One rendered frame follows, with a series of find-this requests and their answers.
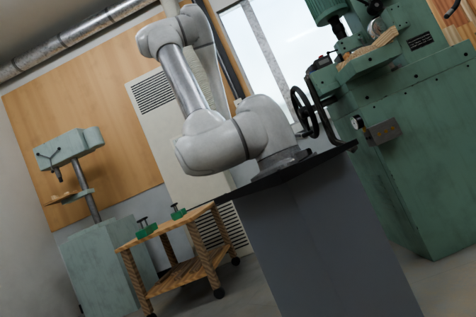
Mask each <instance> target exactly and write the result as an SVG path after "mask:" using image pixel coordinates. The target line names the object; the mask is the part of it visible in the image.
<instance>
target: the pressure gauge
mask: <svg viewBox="0 0 476 317"><path fill-rule="evenodd" d="M350 121H351V124H352V126H353V128H354V129H355V130H359V129H361V128H362V130H363V132H366V126H365V125H364V122H363V119H362V117H361V116H360V115H354V116H352V117H350ZM354 123H355V124H354Z"/></svg>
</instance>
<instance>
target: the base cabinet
mask: <svg viewBox="0 0 476 317"><path fill-rule="evenodd" d="M354 115H360V116H361V117H362V119H363V122H364V125H365V127H366V128H368V127H370V126H373V125H375V124H378V123H379V122H382V121H384V120H386V119H389V118H391V117H395V119H396V121H397V123H398V125H399V127H400V129H401V130H402V133H403V135H401V136H398V137H396V138H394V139H391V140H390V141H388V142H385V143H383V144H380V145H378V146H372V147H369V146H368V143H367V141H366V139H365V137H364V135H363V133H362V131H361V130H362V128H361V129H359V130H355V129H354V128H353V126H352V124H351V121H350V117H352V116H354ZM333 123H334V126H335V128H336V130H337V132H338V134H339V136H340V138H341V140H342V141H344V142H349V141H351V140H353V139H357V140H358V143H359V144H357V145H356V146H358V149H357V150H356V151H355V152H354V153H351V152H349V151H347V154H348V156H349V158H350V160H351V162H352V164H353V167H354V168H355V170H356V172H357V174H358V177H359V179H360V181H361V183H362V185H363V187H364V190H365V192H366V194H367V196H368V198H369V200H370V203H371V204H372V206H373V209H374V210H375V213H376V215H377V217H378V219H379V221H380V223H381V226H382V228H383V230H384V232H385V234H386V236H387V239H388V240H390V241H392V242H394V243H396V244H398V245H400V246H402V247H404V248H406V249H408V250H410V251H412V252H414V253H416V254H418V255H420V256H422V257H424V258H426V259H428V260H430V261H432V262H435V261H437V260H440V259H441V258H444V257H446V256H448V255H451V254H453V253H455V252H458V251H459V250H462V249H464V248H467V247H468V246H471V245H473V244H475V243H476V58H474V59H471V60H469V61H467V62H464V63H462V64H459V65H458V66H456V67H453V68H451V69H449V70H446V71H444V72H441V73H440V74H437V75H435V76H432V77H430V78H428V79H426V80H423V81H421V82H419V83H416V84H414V85H412V86H410V87H408V88H405V89H403V90H401V91H398V92H396V93H393V94H392V95H390V96H387V97H385V98H382V99H380V100H377V101H375V102H374V103H371V104H369V105H366V106H364V107H362V108H359V109H358V110H356V111H354V112H352V113H350V114H348V115H346V116H344V117H342V118H340V119H339V120H337V121H335V122H333Z"/></svg>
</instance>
